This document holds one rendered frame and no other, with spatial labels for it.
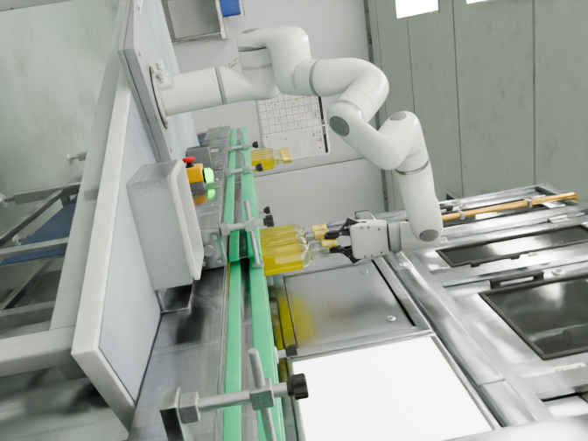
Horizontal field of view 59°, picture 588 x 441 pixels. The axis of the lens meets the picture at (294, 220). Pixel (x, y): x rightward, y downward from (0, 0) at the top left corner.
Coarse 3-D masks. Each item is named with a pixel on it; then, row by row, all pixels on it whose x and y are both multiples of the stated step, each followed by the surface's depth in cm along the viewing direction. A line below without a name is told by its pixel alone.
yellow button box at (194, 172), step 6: (186, 168) 159; (192, 168) 157; (198, 168) 157; (192, 174) 157; (198, 174) 158; (192, 180) 158; (198, 180) 158; (192, 186) 159; (198, 186) 159; (204, 186) 159
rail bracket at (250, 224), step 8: (248, 208) 121; (248, 216) 121; (272, 216) 122; (224, 224) 122; (232, 224) 122; (240, 224) 122; (248, 224) 121; (256, 224) 122; (264, 224) 122; (272, 224) 122; (224, 232) 121; (256, 248) 124; (256, 256) 125; (256, 264) 125
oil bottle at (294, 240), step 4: (292, 236) 145; (296, 236) 145; (300, 236) 145; (272, 240) 145; (276, 240) 145; (280, 240) 144; (284, 240) 144; (288, 240) 143; (292, 240) 143; (296, 240) 142; (300, 240) 142; (304, 240) 143; (264, 244) 143; (268, 244) 142; (272, 244) 142; (276, 244) 141; (280, 244) 141; (284, 244) 141; (288, 244) 141; (308, 244) 143; (264, 248) 140
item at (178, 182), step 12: (180, 168) 107; (180, 180) 114; (180, 192) 114; (180, 204) 99; (192, 204) 116; (180, 216) 99; (192, 216) 116; (180, 228) 101; (192, 228) 117; (192, 240) 118; (192, 252) 118; (192, 264) 103
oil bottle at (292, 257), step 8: (272, 248) 139; (280, 248) 138; (288, 248) 137; (296, 248) 136; (304, 248) 136; (264, 256) 135; (272, 256) 135; (280, 256) 135; (288, 256) 135; (296, 256) 136; (304, 256) 136; (264, 264) 135; (272, 264) 136; (280, 264) 136; (288, 264) 136; (296, 264) 136; (304, 264) 137; (264, 272) 136; (272, 272) 136; (280, 272) 137
